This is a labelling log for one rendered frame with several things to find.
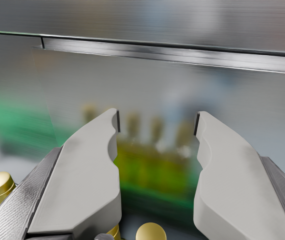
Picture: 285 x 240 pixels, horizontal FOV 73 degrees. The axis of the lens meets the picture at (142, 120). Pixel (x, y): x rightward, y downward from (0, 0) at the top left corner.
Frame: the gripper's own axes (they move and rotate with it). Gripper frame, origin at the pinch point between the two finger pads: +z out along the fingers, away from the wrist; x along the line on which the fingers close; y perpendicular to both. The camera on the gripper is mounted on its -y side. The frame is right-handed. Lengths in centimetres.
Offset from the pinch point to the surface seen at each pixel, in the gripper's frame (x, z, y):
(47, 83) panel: -17.3, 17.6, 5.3
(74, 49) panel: -11.6, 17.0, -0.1
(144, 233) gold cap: -0.6, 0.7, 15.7
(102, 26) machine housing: -6.9, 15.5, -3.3
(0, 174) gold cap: -22.1, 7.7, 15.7
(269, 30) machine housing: 10.8, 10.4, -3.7
